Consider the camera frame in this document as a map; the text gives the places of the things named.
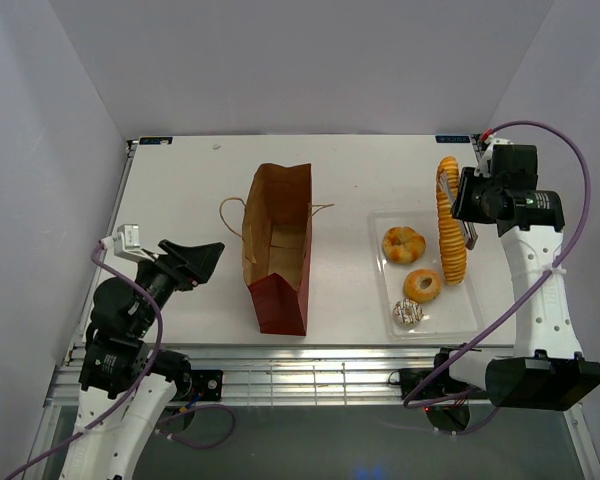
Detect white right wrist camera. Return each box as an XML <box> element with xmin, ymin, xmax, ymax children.
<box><xmin>475</xmin><ymin>129</ymin><xmax>513</xmax><ymax>178</ymax></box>

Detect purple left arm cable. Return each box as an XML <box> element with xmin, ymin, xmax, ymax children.
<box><xmin>9</xmin><ymin>239</ymin><xmax>239</xmax><ymax>480</ymax></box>

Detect metal serving tongs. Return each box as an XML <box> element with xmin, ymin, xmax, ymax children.
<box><xmin>436</xmin><ymin>170</ymin><xmax>479</xmax><ymax>250</ymax></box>

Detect white chocolate drizzled donut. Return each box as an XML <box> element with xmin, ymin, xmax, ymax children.
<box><xmin>392</xmin><ymin>298</ymin><xmax>424</xmax><ymax>328</ymax></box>

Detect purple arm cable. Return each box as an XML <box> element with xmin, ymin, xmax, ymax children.
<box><xmin>9</xmin><ymin>239</ymin><xmax>239</xmax><ymax>480</ymax></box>
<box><xmin>402</xmin><ymin>119</ymin><xmax>594</xmax><ymax>441</ymax></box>

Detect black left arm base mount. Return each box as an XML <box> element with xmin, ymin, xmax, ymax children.
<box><xmin>176</xmin><ymin>370</ymin><xmax>224</xmax><ymax>403</ymax></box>

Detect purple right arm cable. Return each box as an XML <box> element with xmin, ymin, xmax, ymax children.
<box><xmin>402</xmin><ymin>119</ymin><xmax>594</xmax><ymax>441</ymax></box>

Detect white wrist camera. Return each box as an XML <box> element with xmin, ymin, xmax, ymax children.
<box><xmin>475</xmin><ymin>129</ymin><xmax>513</xmax><ymax>178</ymax></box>
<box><xmin>100</xmin><ymin>224</ymin><xmax>157</xmax><ymax>263</ymax></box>

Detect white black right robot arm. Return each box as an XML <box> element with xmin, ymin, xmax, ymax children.
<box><xmin>431</xmin><ymin>143</ymin><xmax>600</xmax><ymax>411</ymax></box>

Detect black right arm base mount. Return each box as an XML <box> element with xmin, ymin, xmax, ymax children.
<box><xmin>389</xmin><ymin>347</ymin><xmax>491</xmax><ymax>402</ymax></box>

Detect clear plastic tray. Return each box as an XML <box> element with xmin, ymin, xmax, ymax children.
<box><xmin>368</xmin><ymin>211</ymin><xmax>485</xmax><ymax>344</ymax></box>

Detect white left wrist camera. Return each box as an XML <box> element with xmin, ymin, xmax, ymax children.
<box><xmin>100</xmin><ymin>224</ymin><xmax>157</xmax><ymax>263</ymax></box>

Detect red brown paper bag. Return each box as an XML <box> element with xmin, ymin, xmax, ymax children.
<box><xmin>219</xmin><ymin>163</ymin><xmax>328</xmax><ymax>337</ymax></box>

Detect orange bagel bread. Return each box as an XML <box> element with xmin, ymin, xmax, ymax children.
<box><xmin>382</xmin><ymin>226</ymin><xmax>426</xmax><ymax>265</ymax></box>

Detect long ridged orange bread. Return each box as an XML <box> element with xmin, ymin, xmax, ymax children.
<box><xmin>435</xmin><ymin>156</ymin><xmax>467</xmax><ymax>285</ymax></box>

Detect aluminium frame rail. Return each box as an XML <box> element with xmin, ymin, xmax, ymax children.
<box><xmin>44</xmin><ymin>344</ymin><xmax>581</xmax><ymax>409</ymax></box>

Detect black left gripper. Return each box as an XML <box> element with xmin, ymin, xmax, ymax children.
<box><xmin>131</xmin><ymin>238</ymin><xmax>225</xmax><ymax>337</ymax></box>

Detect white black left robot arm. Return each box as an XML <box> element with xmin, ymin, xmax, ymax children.
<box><xmin>60</xmin><ymin>234</ymin><xmax>224</xmax><ymax>479</ymax></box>

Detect glazed orange donut bread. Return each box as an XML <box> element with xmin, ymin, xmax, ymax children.
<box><xmin>403</xmin><ymin>269</ymin><xmax>442</xmax><ymax>304</ymax></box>

